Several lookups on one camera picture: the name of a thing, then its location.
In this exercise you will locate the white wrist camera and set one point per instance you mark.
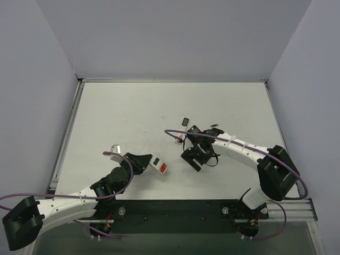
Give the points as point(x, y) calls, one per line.
point(179, 138)
point(116, 149)

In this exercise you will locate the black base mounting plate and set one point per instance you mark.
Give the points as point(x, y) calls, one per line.
point(219, 216)

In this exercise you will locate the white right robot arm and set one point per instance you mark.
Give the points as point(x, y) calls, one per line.
point(277, 173)

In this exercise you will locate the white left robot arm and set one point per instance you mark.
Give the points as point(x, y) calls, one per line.
point(31, 217)

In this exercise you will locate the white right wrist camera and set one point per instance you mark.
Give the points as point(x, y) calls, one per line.
point(179, 138)

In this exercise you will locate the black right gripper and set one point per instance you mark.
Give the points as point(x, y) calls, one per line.
point(198, 150)

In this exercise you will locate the aluminium rail frame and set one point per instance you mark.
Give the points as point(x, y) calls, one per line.
point(135, 115)

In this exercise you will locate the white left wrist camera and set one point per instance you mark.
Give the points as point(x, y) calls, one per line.
point(116, 149)

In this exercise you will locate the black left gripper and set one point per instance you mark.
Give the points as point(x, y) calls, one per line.
point(135, 163)

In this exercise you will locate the white remote with red keypad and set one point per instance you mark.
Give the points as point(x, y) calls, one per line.
point(155, 163)

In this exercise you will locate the slim white remote with display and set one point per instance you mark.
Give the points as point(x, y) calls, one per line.
point(184, 124)

